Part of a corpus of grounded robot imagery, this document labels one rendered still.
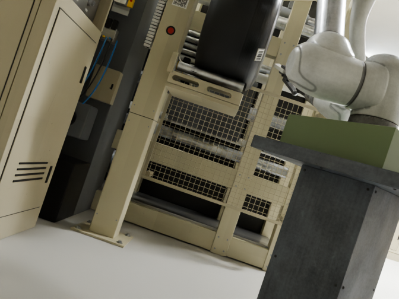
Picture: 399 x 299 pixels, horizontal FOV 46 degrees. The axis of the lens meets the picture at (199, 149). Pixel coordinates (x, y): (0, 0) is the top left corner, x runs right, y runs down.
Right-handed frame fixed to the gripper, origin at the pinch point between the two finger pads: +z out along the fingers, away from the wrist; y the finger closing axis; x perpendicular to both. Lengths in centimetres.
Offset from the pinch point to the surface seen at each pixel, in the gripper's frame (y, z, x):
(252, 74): 11.1, 17.0, 1.3
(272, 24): -13.1, 17.7, 3.2
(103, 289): 63, -42, -87
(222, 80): 17.2, 22.7, -10.5
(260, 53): -0.5, 14.9, -0.5
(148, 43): 17, 61, -31
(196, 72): 17.4, 31.3, -20.0
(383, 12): 51, 344, 537
